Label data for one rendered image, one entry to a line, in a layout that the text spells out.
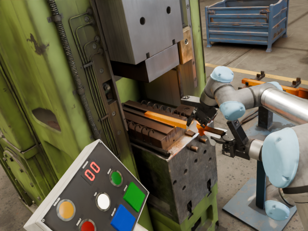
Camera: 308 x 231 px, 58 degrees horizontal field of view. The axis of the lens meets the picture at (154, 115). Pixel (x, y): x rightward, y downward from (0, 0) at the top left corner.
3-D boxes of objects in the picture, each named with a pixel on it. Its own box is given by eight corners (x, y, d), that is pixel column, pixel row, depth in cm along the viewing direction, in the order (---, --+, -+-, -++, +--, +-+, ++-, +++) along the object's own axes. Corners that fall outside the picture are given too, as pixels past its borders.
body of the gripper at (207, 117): (203, 130, 115) (213, 112, 106) (187, 117, 118) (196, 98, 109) (212, 121, 120) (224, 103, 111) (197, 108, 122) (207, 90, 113)
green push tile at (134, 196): (146, 195, 99) (132, 181, 97) (138, 212, 93) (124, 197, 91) (142, 196, 100) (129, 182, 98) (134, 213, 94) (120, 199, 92)
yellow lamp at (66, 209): (79, 211, 76) (74, 201, 74) (64, 223, 74) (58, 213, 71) (72, 206, 78) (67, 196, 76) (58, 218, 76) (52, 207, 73)
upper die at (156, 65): (179, 63, 122) (177, 42, 117) (149, 82, 110) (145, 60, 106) (118, 54, 149) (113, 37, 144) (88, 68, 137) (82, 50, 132)
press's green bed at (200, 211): (221, 230, 191) (217, 181, 167) (189, 273, 170) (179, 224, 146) (161, 195, 227) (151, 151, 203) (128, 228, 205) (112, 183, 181)
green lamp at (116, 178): (125, 180, 94) (123, 171, 92) (115, 189, 92) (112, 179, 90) (119, 177, 96) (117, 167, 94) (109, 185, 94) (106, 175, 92)
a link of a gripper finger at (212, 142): (201, 144, 121) (221, 150, 115) (200, 133, 118) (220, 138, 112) (205, 140, 122) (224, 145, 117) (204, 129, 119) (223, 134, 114)
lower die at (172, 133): (188, 129, 140) (186, 115, 136) (162, 151, 129) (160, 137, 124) (131, 111, 167) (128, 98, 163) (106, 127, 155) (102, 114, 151)
